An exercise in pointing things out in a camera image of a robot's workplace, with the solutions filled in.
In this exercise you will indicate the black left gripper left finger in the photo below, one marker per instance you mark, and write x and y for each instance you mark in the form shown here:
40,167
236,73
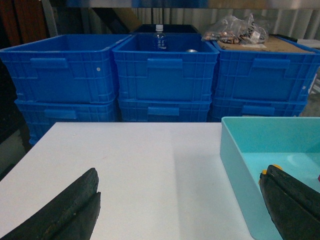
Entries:
71,215

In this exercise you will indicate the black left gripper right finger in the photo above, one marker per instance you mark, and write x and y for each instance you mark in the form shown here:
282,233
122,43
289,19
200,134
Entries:
294,207

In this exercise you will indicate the yellow toy block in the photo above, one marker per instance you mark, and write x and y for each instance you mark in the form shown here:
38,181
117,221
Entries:
264,171

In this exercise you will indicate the teal plastic tray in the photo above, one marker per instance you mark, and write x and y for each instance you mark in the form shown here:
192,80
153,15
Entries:
250,144

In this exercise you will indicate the white table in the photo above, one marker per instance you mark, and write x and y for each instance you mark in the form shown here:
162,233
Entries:
158,181

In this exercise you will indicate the lower right blue crate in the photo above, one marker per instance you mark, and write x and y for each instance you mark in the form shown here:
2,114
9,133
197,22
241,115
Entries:
228,107

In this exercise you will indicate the blue crate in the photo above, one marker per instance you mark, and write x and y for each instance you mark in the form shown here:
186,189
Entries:
70,68
264,76
228,107
40,116
171,75
163,111

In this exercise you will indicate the lower left blue crate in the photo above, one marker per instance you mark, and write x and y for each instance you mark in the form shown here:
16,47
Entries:
40,116

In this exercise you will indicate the lower middle blue crate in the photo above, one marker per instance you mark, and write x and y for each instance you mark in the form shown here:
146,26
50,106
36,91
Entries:
163,111

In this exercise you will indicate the upper right blue crate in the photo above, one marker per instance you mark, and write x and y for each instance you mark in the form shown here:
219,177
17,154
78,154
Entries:
264,76

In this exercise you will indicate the upper left blue crate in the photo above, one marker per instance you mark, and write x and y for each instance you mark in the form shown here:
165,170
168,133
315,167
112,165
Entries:
70,68

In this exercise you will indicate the brown cardboard sheet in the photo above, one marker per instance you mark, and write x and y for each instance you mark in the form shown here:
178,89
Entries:
273,44

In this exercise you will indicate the upper middle blue crate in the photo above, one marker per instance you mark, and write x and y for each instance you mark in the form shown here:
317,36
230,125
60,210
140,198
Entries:
171,75

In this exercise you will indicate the clear bag of parts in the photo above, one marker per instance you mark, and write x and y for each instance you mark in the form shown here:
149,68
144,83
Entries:
252,30

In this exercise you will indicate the silver metal can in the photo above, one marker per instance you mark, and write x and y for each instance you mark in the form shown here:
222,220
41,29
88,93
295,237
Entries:
191,51

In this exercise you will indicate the clear plastic water bottle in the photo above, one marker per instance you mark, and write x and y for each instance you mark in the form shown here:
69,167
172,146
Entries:
159,38

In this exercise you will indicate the dark rear crate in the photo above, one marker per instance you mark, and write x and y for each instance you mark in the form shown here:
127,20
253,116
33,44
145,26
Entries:
168,28

